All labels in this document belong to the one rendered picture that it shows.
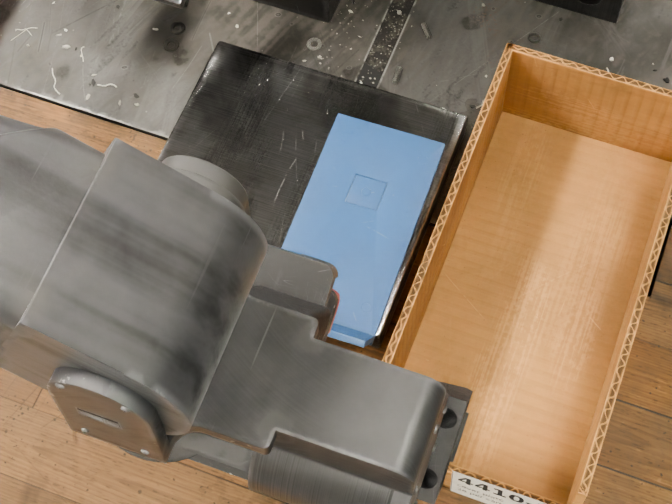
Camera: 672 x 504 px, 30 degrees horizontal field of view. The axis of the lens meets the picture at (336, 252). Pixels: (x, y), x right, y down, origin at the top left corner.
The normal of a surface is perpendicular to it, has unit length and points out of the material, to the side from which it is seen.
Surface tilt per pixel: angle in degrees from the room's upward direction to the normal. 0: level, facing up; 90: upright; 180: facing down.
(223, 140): 0
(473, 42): 0
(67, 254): 27
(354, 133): 0
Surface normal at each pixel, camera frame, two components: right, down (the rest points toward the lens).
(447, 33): -0.02, -0.45
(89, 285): 0.40, -0.27
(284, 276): -0.17, 0.02
